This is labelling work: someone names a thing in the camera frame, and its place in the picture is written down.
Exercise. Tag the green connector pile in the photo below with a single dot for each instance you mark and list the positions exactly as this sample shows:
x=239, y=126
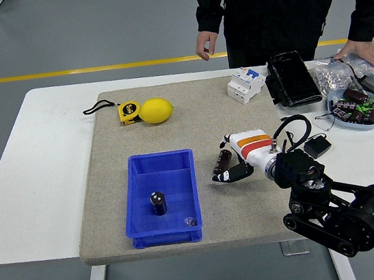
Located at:
x=365, y=106

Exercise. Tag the person's right forearm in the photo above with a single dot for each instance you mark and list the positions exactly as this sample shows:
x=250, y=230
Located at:
x=210, y=12

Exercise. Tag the clear bag of washers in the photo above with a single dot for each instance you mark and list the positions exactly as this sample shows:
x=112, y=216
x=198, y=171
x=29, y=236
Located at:
x=328, y=74

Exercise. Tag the black rectangular case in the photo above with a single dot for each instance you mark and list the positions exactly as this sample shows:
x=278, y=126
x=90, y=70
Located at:
x=291, y=78

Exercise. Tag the light blue bowl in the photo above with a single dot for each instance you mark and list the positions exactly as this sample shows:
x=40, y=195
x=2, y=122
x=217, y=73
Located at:
x=357, y=127

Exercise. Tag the grey-brown mat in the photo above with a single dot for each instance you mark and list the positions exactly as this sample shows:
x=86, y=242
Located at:
x=172, y=131

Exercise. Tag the small black charger block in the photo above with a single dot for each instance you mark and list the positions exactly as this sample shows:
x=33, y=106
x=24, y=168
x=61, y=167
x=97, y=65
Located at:
x=317, y=147

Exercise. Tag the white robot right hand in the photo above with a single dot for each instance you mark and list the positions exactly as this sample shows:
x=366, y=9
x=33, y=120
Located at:
x=251, y=147

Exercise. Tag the metal table bracket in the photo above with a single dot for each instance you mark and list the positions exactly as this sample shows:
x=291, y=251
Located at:
x=295, y=248

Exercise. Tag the blue plastic box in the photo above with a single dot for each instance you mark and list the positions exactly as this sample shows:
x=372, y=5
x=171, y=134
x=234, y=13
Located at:
x=176, y=189

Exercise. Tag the clear plastic bag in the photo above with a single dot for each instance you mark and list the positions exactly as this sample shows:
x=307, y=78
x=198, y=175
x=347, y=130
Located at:
x=362, y=67

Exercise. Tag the person's right hand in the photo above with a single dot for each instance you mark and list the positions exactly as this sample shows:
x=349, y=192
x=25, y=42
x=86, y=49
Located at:
x=205, y=44

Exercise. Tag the person's left hand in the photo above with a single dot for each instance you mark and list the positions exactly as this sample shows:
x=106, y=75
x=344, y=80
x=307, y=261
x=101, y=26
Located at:
x=363, y=49

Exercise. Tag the person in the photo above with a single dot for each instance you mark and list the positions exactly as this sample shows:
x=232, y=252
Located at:
x=276, y=4

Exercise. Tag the small clear wrapper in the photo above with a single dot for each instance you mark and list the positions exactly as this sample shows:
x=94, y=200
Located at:
x=189, y=221

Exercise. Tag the yellow lemon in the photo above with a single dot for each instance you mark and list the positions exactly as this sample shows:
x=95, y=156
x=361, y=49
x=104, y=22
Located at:
x=155, y=111

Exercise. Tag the short dark brown battery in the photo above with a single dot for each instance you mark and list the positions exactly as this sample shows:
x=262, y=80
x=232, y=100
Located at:
x=158, y=204

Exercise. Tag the white circuit breaker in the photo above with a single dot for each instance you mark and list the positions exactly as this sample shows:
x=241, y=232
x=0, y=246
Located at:
x=243, y=86

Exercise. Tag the long dark brown battery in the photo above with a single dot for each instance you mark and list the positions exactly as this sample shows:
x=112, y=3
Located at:
x=221, y=161

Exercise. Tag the yellow tape measure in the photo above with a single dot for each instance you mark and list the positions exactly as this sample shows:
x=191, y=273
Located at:
x=128, y=113

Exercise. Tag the black power adapter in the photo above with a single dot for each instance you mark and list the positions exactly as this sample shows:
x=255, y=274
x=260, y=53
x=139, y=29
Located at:
x=373, y=85

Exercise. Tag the dark brown cylindrical battery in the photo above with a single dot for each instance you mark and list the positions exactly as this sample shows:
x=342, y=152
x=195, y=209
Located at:
x=372, y=116
x=341, y=114
x=355, y=95
x=356, y=117
x=345, y=105

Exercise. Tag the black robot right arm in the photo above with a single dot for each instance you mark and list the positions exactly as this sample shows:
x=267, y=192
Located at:
x=372, y=212

